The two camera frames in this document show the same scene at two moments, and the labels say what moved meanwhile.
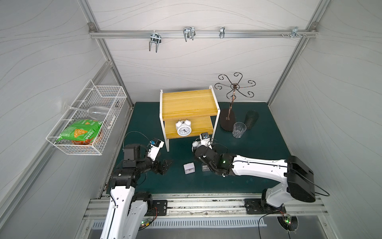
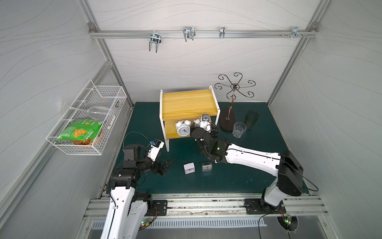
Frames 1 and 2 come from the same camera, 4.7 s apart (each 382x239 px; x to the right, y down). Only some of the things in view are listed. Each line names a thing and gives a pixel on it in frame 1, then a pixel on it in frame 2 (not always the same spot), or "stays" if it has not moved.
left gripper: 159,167 stays
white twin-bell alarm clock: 183,127 stays
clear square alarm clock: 205,168 stays
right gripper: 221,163 -> 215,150
